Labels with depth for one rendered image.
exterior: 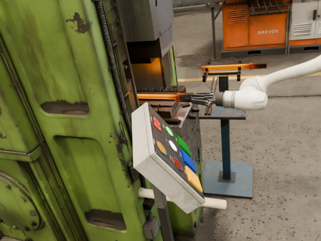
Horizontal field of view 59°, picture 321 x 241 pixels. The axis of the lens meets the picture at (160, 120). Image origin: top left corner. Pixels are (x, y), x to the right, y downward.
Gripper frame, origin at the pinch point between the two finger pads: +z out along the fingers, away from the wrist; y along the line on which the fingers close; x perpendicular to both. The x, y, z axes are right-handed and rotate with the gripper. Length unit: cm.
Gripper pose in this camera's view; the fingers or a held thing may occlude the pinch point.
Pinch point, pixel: (186, 97)
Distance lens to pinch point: 156.1
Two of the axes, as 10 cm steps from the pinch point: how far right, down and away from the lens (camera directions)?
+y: 3.2, -5.2, 7.9
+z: -9.4, -0.7, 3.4
